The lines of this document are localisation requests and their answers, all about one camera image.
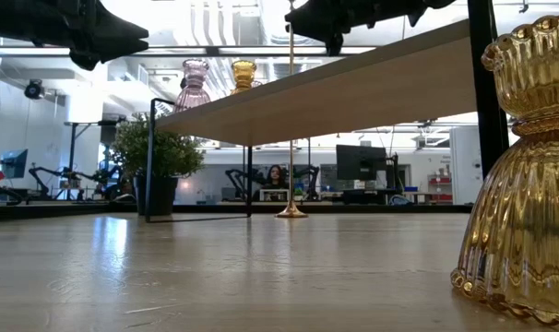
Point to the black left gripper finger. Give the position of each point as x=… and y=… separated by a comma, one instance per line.
x=113, y=25
x=99, y=53

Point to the black stand frame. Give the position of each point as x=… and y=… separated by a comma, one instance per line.
x=72, y=152

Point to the shelf with red boxes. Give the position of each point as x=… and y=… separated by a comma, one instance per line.
x=440, y=181

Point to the black ceiling camera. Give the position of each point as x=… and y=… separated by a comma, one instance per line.
x=33, y=90

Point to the blue chair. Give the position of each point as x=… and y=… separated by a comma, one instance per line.
x=399, y=200

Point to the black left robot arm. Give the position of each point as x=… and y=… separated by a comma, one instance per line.
x=3, y=16

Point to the person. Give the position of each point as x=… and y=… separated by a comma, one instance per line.
x=276, y=175

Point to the amber glass candle holder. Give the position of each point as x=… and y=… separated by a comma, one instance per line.
x=524, y=207
x=243, y=74

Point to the green potted plant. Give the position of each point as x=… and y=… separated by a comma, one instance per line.
x=169, y=152

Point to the small green plant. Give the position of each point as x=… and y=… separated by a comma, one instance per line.
x=299, y=192

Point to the black desk monitor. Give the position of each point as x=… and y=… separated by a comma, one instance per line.
x=360, y=162

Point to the gold metal candlestick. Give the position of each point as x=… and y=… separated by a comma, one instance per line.
x=291, y=211

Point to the blue lit monitor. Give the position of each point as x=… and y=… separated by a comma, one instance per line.
x=15, y=163

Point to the black robot arms with table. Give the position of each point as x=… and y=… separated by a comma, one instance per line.
x=105, y=180

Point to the white cabinet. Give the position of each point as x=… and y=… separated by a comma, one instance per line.
x=464, y=161

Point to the black aluminium table frame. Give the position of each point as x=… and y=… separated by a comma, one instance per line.
x=353, y=208

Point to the pink glass candle holder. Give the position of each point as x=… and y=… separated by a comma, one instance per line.
x=258, y=84
x=194, y=92

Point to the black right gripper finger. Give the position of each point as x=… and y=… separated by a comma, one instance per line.
x=330, y=11
x=335, y=32

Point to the white box frame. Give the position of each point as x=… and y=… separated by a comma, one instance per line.
x=274, y=190

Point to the black background robot arm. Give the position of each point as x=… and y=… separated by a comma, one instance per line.
x=235, y=176
x=312, y=173

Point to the wooden riser shelf black legs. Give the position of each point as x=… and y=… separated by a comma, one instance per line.
x=353, y=101

